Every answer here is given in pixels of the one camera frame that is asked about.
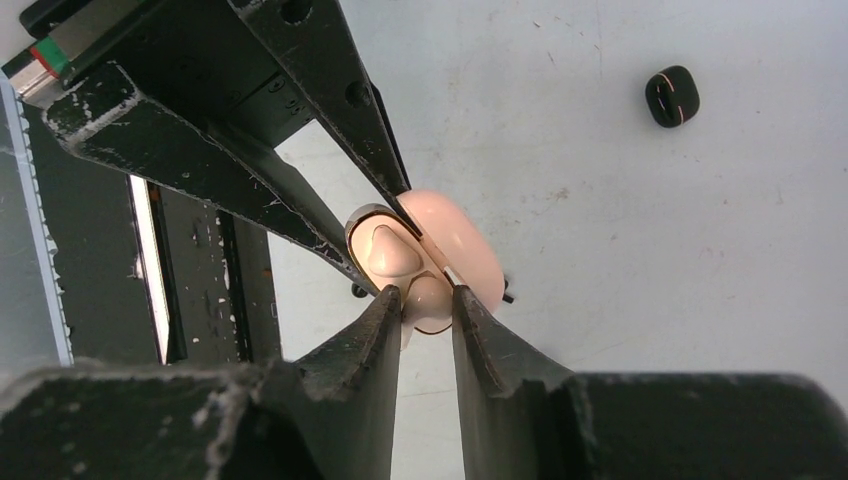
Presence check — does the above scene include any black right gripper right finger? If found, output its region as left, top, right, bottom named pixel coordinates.
left=452, top=286, right=847, bottom=479

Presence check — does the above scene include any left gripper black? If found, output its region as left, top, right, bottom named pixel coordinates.
left=1, top=1, right=422, bottom=294

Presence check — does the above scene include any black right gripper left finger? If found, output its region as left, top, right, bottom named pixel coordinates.
left=1, top=286, right=402, bottom=479

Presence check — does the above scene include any pink earbud with blue light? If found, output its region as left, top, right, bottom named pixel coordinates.
left=400, top=276, right=452, bottom=350

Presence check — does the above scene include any pink earbud charging case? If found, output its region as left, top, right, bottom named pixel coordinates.
left=345, top=189, right=506, bottom=320

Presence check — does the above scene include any black earbud charging case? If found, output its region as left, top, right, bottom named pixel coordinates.
left=645, top=65, right=701, bottom=129

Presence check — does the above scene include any black earbud upper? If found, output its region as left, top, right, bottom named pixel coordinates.
left=502, top=278, right=515, bottom=304

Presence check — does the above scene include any black earbud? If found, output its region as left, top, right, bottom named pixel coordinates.
left=502, top=278, right=515, bottom=304
left=351, top=283, right=370, bottom=299

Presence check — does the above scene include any black earbud lower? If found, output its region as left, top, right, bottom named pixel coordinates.
left=351, top=283, right=370, bottom=299

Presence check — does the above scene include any white cable duct strip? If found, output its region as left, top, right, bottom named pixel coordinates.
left=1, top=73, right=74, bottom=367

